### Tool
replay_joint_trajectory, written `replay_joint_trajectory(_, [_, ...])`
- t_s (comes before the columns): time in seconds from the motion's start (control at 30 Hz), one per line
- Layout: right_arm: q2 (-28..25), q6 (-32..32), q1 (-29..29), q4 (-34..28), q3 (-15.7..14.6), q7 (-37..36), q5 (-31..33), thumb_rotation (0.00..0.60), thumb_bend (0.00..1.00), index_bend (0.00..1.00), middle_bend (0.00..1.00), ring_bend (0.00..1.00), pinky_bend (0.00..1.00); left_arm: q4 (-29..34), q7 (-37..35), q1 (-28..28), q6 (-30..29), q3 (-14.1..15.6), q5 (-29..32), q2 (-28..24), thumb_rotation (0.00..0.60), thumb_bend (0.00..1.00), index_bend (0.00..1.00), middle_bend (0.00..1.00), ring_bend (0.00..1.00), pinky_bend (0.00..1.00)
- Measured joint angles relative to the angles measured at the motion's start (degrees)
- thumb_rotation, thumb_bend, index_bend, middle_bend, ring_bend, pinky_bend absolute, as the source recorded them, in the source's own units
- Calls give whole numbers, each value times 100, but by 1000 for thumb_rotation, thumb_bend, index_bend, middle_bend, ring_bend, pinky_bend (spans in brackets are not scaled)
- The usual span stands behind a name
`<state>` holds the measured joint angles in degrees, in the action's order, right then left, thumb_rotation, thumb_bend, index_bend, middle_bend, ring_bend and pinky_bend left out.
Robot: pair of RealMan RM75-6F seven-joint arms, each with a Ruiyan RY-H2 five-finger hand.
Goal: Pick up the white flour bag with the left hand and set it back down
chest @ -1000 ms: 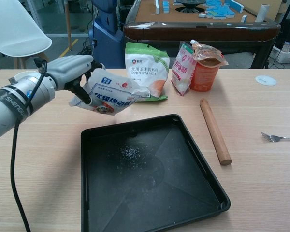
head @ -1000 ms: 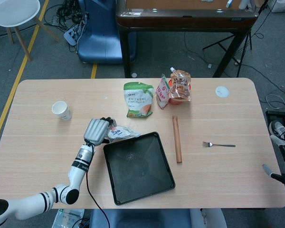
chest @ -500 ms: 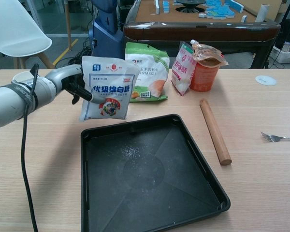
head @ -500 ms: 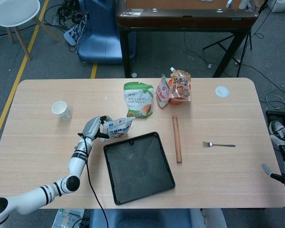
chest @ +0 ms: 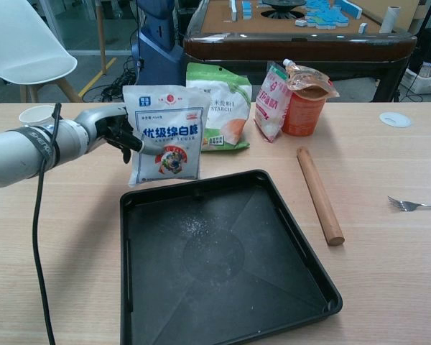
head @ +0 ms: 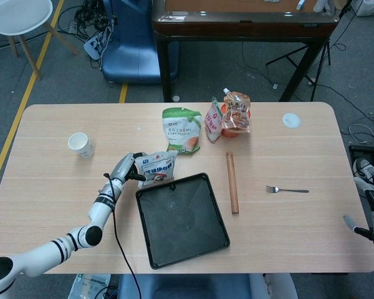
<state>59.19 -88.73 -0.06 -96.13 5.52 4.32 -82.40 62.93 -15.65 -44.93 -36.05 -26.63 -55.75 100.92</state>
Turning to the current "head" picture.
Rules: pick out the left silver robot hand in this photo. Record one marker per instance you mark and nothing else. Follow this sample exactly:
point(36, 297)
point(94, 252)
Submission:
point(123, 166)

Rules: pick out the small white snack packet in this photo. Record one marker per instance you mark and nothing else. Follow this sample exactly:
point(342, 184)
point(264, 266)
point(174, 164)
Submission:
point(157, 169)

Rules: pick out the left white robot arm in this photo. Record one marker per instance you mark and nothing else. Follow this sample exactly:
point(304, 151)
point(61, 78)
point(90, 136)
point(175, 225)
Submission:
point(65, 243)

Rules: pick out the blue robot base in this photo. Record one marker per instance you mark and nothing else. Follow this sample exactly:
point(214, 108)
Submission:
point(131, 46)

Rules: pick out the black square plastic tray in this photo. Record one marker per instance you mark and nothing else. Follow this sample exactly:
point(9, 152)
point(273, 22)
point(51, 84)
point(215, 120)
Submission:
point(180, 221)

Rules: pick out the white paper cup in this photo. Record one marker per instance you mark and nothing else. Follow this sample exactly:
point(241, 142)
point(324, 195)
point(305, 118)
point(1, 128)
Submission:
point(81, 146)

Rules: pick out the grey black sneaker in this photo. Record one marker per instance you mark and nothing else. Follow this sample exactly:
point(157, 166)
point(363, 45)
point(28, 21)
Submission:
point(366, 168)

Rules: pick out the green corn starch bag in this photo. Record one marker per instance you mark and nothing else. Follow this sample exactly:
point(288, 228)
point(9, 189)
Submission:
point(180, 130)

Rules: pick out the black equipment case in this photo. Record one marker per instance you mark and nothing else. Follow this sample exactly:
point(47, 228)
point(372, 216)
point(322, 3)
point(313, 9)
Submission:
point(364, 151)

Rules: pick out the white floor disc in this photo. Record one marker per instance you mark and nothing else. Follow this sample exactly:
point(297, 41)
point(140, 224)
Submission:
point(176, 98)

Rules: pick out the metal fork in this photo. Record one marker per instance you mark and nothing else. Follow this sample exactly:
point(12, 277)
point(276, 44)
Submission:
point(286, 190)

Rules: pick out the red white snack packet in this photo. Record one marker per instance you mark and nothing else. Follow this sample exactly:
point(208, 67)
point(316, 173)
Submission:
point(212, 123)

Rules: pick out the wooden rolling pin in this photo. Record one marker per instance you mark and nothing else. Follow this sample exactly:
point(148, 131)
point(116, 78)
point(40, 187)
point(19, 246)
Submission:
point(232, 183)

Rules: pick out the orange plastic bowl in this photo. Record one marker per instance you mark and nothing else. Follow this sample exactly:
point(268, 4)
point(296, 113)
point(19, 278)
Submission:
point(229, 134)

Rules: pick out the white power strip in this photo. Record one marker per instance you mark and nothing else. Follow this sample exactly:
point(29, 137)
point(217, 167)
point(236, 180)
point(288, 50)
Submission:
point(93, 48)

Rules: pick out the orange spout sauce pouch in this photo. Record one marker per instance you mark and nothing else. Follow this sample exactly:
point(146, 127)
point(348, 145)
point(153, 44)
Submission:
point(237, 115)

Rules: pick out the clear plastic bag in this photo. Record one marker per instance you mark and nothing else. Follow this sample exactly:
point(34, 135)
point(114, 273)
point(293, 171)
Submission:
point(87, 286)

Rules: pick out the white round table grommet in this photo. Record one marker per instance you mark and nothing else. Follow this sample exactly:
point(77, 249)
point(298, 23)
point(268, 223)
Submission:
point(291, 120)

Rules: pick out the dark brown wooden table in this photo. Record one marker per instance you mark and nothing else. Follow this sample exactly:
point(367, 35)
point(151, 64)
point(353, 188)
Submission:
point(237, 23)

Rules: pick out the white chair with wooden legs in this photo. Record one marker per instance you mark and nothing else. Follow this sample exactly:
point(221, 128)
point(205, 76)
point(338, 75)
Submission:
point(15, 15)

